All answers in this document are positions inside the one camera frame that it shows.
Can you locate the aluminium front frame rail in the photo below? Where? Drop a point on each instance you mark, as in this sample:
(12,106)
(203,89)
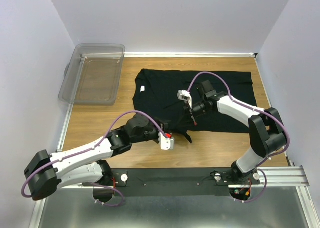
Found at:
(271,197)

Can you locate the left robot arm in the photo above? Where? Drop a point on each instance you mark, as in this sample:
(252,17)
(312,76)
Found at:
(87,164)

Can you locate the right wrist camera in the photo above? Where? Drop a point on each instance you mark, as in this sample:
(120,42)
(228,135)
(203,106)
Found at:
(184,95)

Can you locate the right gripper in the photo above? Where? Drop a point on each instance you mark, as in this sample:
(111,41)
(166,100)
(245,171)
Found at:
(193,111)

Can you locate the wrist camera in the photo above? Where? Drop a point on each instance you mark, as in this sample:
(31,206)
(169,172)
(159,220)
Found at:
(166,142)
(184,95)

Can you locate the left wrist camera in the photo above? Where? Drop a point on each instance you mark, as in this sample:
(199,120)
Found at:
(166,142)

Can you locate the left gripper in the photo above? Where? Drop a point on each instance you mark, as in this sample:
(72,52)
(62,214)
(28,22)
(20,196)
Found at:
(164,125)

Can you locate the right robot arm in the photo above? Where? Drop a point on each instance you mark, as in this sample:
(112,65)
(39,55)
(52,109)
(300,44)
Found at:
(267,134)

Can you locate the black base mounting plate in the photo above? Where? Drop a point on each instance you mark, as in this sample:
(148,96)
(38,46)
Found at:
(165,182)

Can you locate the clear plastic bin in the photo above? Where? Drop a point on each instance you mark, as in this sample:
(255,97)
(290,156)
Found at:
(92,76)

